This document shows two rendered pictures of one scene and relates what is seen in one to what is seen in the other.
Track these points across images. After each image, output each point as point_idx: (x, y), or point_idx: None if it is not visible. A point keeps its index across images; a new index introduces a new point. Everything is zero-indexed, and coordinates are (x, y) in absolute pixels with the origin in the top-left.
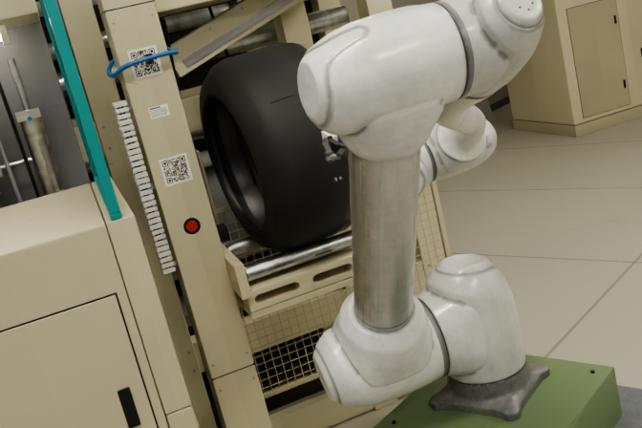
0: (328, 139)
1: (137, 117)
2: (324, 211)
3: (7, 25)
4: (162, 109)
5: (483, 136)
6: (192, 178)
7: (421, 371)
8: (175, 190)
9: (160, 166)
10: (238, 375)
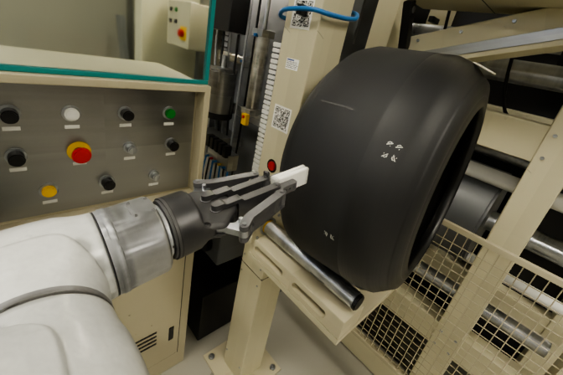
0: (263, 175)
1: (278, 61)
2: (311, 249)
3: None
4: (294, 64)
5: None
6: (286, 133)
7: None
8: (274, 133)
9: (274, 109)
10: (251, 274)
